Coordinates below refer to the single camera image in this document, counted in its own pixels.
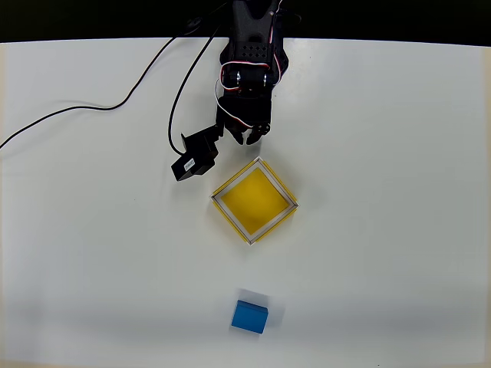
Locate blue block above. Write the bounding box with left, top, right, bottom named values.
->
left=230, top=300, right=269, bottom=335

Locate yellow square tray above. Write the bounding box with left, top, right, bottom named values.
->
left=209, top=156, right=299, bottom=248

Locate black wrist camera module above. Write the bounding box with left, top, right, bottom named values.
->
left=170, top=124, right=226, bottom=183

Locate black camera cable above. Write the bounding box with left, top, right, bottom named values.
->
left=0, top=17, right=231, bottom=156

